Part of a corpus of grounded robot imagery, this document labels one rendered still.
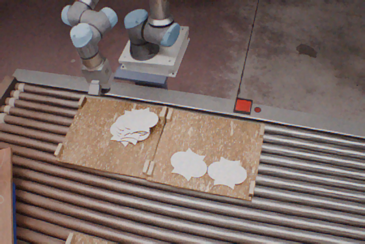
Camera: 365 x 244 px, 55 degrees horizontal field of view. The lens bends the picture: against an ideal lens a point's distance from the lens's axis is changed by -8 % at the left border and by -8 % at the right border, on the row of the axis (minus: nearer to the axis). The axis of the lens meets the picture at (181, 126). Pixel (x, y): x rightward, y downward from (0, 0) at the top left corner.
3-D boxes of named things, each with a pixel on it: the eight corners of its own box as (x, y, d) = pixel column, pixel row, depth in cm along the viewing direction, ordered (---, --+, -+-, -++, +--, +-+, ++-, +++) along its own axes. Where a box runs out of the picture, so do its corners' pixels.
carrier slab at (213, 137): (171, 111, 164) (170, 109, 163) (264, 127, 156) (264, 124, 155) (146, 181, 145) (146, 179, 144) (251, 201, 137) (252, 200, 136)
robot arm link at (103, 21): (93, 2, 131) (74, 20, 126) (116, 8, 127) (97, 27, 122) (99, 18, 138) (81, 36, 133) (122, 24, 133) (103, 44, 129)
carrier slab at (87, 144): (85, 98, 173) (84, 96, 171) (169, 110, 165) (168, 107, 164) (55, 162, 153) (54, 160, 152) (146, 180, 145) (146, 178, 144)
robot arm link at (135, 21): (137, 25, 182) (131, 4, 171) (160, 31, 177) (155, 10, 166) (124, 40, 177) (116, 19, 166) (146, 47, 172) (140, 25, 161)
